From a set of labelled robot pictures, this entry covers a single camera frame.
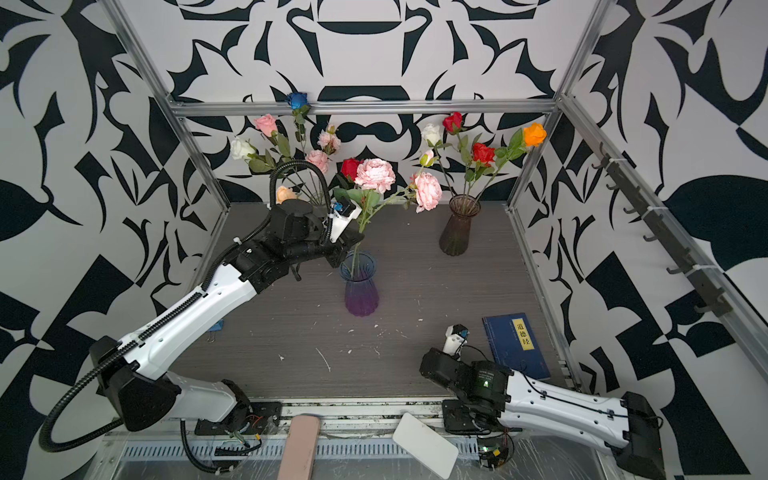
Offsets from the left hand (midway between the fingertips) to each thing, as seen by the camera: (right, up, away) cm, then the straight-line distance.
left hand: (360, 226), depth 69 cm
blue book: (+42, -33, +16) cm, 56 cm away
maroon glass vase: (+30, -3, +35) cm, 46 cm away
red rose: (+34, +21, +18) cm, 44 cm away
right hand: (+14, -35, +10) cm, 39 cm away
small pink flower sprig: (-11, +26, +20) cm, 35 cm away
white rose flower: (-27, +17, +10) cm, 33 cm away
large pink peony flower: (-13, +20, +16) cm, 28 cm away
